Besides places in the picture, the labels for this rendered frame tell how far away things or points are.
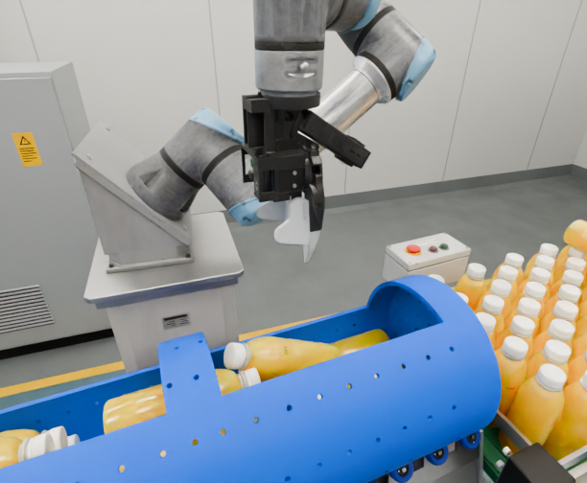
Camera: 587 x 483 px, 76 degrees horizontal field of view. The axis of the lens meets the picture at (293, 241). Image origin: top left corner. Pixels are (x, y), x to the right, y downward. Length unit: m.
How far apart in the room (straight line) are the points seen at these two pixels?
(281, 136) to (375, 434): 0.40
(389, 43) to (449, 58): 3.17
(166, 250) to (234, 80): 2.45
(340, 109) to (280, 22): 0.41
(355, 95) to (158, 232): 0.49
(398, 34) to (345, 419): 0.69
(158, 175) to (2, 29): 2.51
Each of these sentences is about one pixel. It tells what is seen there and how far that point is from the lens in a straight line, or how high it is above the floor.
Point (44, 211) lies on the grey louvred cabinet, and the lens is 2.10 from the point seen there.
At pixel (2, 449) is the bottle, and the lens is 0.61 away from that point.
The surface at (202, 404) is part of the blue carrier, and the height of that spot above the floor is 1.22.
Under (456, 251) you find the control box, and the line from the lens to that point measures 1.07.
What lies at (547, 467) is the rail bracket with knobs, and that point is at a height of 1.00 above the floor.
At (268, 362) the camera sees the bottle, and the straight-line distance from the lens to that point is 0.60.
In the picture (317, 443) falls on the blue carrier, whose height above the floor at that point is 1.17.
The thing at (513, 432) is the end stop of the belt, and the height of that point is 0.97.
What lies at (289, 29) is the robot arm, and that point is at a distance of 0.42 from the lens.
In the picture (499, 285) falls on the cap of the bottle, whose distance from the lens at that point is 0.97.
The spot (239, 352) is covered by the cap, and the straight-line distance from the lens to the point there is 0.59.
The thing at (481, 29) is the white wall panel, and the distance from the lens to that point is 4.19.
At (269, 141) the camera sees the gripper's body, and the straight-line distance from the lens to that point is 0.44.
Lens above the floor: 1.61
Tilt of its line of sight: 30 degrees down
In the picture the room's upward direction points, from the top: straight up
